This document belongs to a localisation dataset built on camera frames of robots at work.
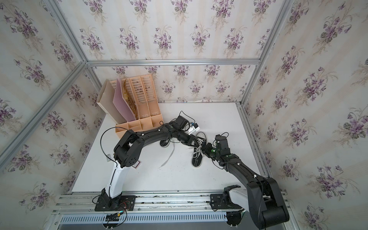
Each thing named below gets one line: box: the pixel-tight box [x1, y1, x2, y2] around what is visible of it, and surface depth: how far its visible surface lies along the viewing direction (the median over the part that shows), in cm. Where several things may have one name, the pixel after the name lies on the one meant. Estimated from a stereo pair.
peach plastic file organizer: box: [115, 73, 164, 140], surface depth 108 cm
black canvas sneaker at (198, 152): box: [191, 131, 207, 168], surface depth 89 cm
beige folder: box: [96, 79, 127, 125], surface depth 88 cm
